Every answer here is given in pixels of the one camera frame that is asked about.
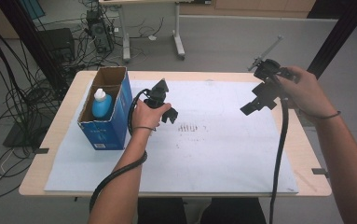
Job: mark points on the person's left leg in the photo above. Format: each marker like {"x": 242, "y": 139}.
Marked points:
{"x": 162, "y": 213}

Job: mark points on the person's right leg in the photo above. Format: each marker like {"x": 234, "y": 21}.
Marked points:
{"x": 233, "y": 213}

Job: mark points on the person's right hand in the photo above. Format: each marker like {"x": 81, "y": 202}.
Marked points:
{"x": 306, "y": 93}

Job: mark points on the person's leg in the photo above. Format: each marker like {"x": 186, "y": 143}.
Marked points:
{"x": 162, "y": 213}
{"x": 233, "y": 213}

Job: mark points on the blue cardboard box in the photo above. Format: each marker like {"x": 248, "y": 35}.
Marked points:
{"x": 107, "y": 133}

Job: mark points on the black computer tower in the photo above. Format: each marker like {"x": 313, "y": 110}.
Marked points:
{"x": 100, "y": 31}

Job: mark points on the black equipment case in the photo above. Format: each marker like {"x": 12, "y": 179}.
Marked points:
{"x": 56, "y": 43}

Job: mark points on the black floor plate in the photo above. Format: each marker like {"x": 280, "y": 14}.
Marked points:
{"x": 20, "y": 137}

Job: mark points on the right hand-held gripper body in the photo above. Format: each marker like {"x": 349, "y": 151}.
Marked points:
{"x": 267, "y": 77}

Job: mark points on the black tape piece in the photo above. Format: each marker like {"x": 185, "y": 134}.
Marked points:
{"x": 42, "y": 151}
{"x": 319, "y": 171}

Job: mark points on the blue detergent bottle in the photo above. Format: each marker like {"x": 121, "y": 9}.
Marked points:
{"x": 101, "y": 105}

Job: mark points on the person's left hand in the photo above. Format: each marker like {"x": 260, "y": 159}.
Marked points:
{"x": 146, "y": 118}

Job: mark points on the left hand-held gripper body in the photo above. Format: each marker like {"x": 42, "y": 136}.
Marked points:
{"x": 158, "y": 93}

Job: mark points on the wooden cabinet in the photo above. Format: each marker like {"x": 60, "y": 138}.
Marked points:
{"x": 247, "y": 7}

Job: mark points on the black metal stand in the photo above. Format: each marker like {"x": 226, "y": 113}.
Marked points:
{"x": 33, "y": 40}
{"x": 340, "y": 31}

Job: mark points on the white paper sheet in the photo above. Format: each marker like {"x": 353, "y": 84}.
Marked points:
{"x": 213, "y": 155}

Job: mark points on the white desk frame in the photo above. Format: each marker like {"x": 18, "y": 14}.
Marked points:
{"x": 178, "y": 31}

